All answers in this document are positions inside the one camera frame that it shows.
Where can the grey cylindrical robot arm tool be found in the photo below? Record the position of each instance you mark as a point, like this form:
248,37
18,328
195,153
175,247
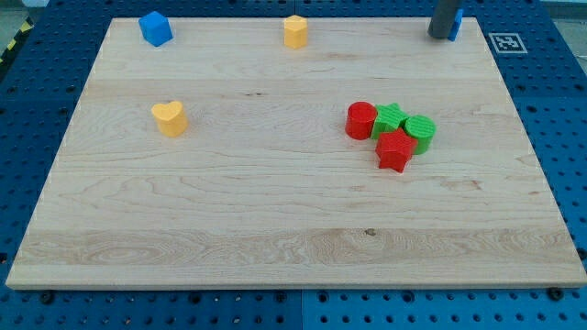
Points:
443,18

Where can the yellow heart block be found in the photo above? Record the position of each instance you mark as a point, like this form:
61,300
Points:
170,118

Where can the blue triangle block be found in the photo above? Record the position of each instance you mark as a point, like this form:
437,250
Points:
456,25

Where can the light wooden board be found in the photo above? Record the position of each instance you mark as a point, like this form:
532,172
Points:
266,190

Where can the red cylinder block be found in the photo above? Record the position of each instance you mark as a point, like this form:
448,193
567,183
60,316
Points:
360,120

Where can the red star block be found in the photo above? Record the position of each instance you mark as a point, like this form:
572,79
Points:
395,149

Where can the green star block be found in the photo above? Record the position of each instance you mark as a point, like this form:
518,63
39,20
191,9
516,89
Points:
389,118

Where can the green cylinder block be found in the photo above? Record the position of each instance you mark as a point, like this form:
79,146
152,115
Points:
422,129

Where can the yellow hexagon block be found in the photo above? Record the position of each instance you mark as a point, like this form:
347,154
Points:
295,31

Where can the blue cube block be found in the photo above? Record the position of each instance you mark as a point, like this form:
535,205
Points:
155,28

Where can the white fiducial marker tag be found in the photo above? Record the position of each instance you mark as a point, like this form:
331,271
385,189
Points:
507,43

